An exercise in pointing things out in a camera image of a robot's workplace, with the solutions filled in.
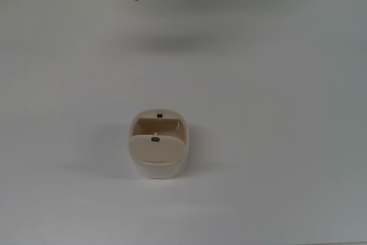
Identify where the small white bin with lid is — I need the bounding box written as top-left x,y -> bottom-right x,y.
127,108 -> 190,180

